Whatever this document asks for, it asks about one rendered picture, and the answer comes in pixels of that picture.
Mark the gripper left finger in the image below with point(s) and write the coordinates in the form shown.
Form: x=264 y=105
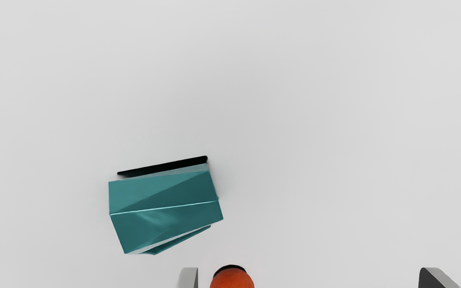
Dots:
x=188 y=279

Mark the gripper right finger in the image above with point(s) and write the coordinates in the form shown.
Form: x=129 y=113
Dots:
x=434 y=280

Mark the teal faceted mug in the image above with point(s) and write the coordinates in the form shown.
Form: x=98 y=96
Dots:
x=162 y=208

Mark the orange round fruit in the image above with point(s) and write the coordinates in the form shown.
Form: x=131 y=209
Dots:
x=231 y=279

